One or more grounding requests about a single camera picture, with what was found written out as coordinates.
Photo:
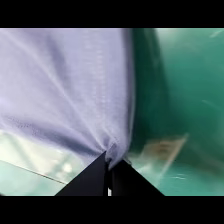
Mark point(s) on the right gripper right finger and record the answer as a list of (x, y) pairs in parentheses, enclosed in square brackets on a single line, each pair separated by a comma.
[(133, 183)]

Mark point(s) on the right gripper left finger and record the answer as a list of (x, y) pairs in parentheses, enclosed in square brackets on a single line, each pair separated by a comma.
[(90, 181)]

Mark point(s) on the lavender shirt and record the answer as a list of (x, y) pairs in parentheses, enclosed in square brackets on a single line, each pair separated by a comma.
[(66, 90)]

